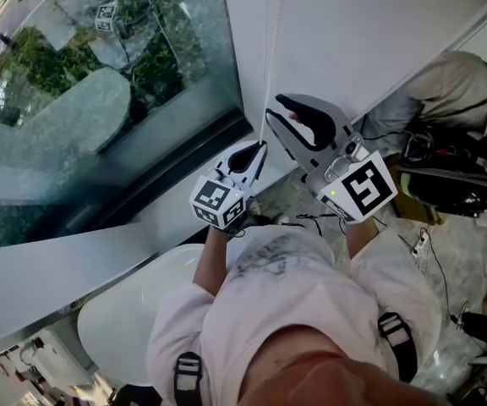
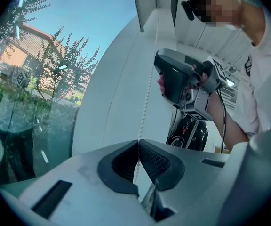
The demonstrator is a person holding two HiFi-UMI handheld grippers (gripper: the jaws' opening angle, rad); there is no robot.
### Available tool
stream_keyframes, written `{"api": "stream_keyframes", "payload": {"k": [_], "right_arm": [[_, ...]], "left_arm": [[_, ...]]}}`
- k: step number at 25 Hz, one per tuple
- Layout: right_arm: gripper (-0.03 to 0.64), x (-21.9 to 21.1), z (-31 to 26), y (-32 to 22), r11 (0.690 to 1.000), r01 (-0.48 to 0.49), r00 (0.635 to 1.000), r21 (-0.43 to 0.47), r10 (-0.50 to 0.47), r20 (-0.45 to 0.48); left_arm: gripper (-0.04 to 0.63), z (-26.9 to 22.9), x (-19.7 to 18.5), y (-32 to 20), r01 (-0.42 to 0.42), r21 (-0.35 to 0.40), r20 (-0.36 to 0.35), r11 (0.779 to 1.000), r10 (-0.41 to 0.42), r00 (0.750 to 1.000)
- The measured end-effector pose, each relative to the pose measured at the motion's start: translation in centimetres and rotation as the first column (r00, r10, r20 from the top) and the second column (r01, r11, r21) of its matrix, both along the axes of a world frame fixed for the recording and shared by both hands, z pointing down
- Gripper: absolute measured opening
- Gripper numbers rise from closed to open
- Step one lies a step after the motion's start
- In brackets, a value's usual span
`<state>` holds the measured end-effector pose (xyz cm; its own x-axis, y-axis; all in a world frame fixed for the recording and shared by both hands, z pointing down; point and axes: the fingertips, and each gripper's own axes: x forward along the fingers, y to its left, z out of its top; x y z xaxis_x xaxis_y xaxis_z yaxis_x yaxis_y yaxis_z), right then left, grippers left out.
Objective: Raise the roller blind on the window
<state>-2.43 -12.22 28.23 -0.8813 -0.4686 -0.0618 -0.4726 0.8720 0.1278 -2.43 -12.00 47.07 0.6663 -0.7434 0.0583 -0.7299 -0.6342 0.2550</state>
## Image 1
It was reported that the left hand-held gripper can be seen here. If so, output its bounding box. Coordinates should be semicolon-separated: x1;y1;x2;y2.
188;140;270;233

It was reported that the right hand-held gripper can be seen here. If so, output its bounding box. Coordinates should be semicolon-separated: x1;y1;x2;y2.
264;92;400;227

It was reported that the white bead chain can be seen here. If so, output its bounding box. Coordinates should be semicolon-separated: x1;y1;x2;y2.
259;0;287;148

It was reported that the person's right forearm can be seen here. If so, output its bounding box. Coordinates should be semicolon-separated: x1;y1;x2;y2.
343;217;380;277

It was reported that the person's left forearm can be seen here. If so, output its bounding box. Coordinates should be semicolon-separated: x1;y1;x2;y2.
192;226;231;296

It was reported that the brown cardboard box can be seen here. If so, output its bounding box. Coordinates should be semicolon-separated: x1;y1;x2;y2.
389;162;446;227

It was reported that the person's white t-shirt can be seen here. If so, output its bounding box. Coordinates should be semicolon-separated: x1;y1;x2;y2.
145;224;441;406

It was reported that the black backpack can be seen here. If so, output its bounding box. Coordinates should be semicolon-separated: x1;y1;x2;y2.
395;127;487;219

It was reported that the white power strip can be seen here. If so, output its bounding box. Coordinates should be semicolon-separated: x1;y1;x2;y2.
412;231;430;255

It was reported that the glass window pane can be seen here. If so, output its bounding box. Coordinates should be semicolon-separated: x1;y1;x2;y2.
0;0;254;253

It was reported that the white round stool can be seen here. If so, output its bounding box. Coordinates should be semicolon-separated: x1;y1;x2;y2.
77;243;211;387

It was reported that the white window sill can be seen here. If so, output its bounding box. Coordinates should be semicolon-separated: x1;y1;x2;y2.
0;158;308;354

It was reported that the person's head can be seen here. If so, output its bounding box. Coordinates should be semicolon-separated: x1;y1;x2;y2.
237;348;439;406

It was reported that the black box device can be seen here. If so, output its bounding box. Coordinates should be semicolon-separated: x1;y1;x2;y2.
461;310;487;346

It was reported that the grey black shoulder strap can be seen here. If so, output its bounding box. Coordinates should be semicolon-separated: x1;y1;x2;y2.
173;351;205;406
377;312;418;382

